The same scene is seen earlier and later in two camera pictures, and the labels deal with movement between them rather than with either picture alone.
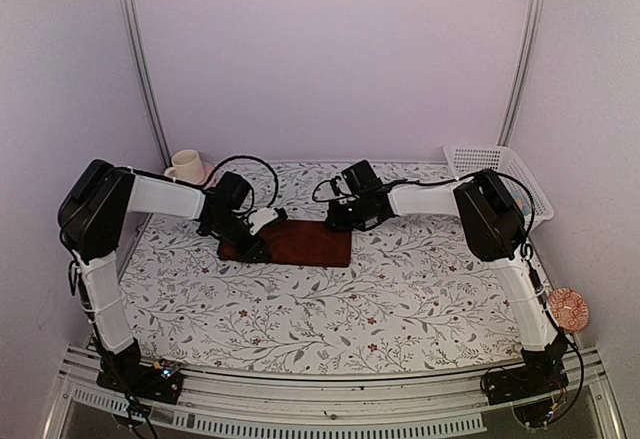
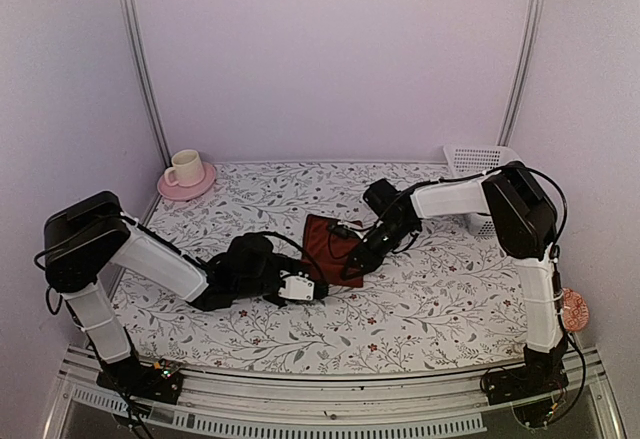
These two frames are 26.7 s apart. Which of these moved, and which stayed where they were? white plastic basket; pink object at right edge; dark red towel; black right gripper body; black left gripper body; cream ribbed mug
Moved: black left gripper body; dark red towel; black right gripper body
Stayed: pink object at right edge; white plastic basket; cream ribbed mug
